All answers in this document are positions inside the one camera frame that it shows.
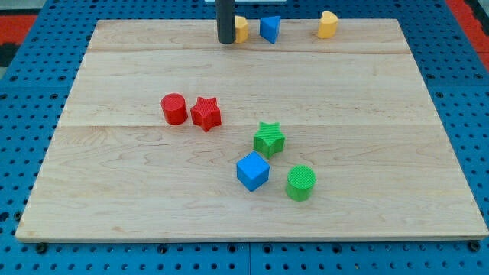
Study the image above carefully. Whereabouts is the light wooden board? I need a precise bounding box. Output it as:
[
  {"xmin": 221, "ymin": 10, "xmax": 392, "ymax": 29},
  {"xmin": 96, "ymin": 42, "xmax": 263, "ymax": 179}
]
[{"xmin": 15, "ymin": 19, "xmax": 488, "ymax": 243}]

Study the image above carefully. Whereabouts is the red cylinder block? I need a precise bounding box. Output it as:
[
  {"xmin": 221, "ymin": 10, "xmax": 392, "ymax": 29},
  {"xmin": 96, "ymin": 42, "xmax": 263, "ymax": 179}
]
[{"xmin": 160, "ymin": 93, "xmax": 188, "ymax": 125}]

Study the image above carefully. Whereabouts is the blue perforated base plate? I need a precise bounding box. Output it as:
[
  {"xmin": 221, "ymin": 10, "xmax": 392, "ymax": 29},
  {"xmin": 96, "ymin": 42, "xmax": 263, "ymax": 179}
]
[{"xmin": 1, "ymin": 0, "xmax": 488, "ymax": 274}]

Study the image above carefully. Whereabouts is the green star block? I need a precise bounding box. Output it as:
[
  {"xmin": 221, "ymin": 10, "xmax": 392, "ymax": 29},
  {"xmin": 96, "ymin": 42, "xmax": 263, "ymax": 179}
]
[{"xmin": 253, "ymin": 121, "xmax": 286, "ymax": 159}]

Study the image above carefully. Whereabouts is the red star block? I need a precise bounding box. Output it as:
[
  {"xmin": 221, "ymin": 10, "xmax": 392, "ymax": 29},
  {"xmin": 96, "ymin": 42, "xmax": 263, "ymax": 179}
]
[{"xmin": 190, "ymin": 96, "xmax": 222, "ymax": 132}]

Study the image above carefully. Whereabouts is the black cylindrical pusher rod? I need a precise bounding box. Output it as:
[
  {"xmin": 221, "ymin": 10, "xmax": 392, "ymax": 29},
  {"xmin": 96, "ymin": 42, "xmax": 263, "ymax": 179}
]
[{"xmin": 215, "ymin": 0, "xmax": 235, "ymax": 44}]

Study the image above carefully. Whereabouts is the yellow heart block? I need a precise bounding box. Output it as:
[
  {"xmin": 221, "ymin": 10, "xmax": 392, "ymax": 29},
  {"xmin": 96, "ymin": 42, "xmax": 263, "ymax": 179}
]
[{"xmin": 317, "ymin": 11, "xmax": 339, "ymax": 39}]

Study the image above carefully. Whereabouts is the blue cube block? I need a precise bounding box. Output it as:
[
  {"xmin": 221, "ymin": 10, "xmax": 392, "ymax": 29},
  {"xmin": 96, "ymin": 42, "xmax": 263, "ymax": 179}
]
[{"xmin": 236, "ymin": 151, "xmax": 270, "ymax": 192}]

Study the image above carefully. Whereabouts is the blue triangle block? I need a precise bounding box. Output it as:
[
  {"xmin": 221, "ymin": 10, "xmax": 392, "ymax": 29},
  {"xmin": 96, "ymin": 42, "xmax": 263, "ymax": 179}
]
[{"xmin": 259, "ymin": 16, "xmax": 281, "ymax": 44}]

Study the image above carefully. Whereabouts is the green cylinder block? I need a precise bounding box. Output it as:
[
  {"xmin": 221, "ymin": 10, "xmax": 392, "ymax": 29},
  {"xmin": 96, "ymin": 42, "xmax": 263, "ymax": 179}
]
[{"xmin": 286, "ymin": 165, "xmax": 316, "ymax": 202}]

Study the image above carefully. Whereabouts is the yellow block behind rod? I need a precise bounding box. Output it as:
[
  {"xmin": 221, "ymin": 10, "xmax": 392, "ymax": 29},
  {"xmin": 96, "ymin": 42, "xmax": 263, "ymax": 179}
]
[{"xmin": 235, "ymin": 15, "xmax": 249, "ymax": 44}]

